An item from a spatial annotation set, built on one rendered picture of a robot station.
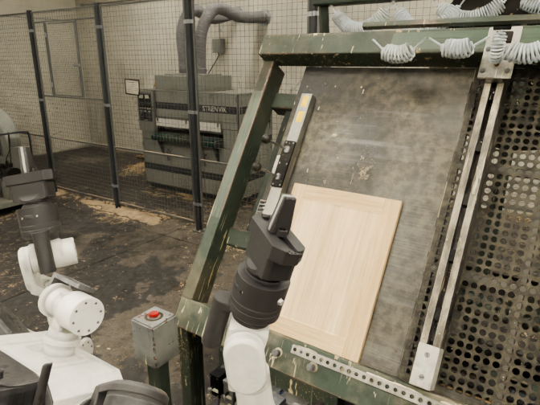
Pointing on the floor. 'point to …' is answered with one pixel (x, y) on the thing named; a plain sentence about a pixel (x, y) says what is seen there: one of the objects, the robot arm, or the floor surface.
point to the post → (161, 378)
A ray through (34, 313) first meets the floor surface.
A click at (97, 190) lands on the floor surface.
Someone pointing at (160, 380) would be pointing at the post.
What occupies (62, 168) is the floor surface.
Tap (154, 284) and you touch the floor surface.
